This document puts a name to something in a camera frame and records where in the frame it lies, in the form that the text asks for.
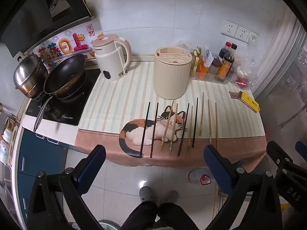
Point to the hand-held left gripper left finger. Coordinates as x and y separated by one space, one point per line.
88 172

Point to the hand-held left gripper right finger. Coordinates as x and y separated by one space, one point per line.
218 170

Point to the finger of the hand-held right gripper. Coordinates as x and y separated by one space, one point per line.
302 147
275 152

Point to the light wooden chopstick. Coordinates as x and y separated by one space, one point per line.
173 129
167 124
201 113

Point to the cream round utensil holder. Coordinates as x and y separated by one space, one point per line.
171 76

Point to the clear plastic bottle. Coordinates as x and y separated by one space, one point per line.
197 175

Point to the thin brown wooden chopstick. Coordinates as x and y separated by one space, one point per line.
216 124
209 122
190 130

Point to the blue kitchen cabinet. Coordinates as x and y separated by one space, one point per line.
40 153

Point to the dark wooden chopstick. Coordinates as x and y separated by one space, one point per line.
183 129
154 129
144 129
195 122

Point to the person's right grey slipper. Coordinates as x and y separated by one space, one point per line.
171 196

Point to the person's grey slipper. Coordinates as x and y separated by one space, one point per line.
146 194
171 196

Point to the white round bin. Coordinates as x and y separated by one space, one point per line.
109 226

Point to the yellow utility knife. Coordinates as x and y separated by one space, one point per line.
249 100

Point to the black cooktop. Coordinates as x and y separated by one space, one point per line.
72 115

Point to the person's left grey slipper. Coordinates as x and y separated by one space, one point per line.
146 194

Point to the frosted glass door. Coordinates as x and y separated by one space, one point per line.
283 88

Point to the person's right leg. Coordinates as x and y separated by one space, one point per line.
175 218

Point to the person's leg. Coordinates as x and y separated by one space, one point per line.
141 216
175 218

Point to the person's left leg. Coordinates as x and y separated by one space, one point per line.
141 216

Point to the small brown card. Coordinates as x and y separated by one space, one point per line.
234 95

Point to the red food item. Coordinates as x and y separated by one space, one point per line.
241 82

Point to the striped cat print table mat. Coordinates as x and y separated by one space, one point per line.
115 95

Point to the clear plastic organizer tray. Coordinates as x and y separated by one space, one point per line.
206 78

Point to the clear plastic bag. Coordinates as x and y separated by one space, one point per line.
249 62

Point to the orange label sauce bottle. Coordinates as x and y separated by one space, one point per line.
225 70

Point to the orange seasoning bottle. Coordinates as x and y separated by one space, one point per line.
204 68

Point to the brown spice jar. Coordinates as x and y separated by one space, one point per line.
215 66

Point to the yellow green seasoning bottle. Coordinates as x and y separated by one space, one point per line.
196 63

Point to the pink cream electric kettle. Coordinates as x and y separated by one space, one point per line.
108 60

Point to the steel steamer pot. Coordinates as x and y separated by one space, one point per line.
28 74

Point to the black range hood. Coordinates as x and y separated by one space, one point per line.
28 16

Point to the white wall socket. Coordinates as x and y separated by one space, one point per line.
253 37
229 28
241 33

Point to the colourful wall sticker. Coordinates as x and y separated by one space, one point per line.
64 44

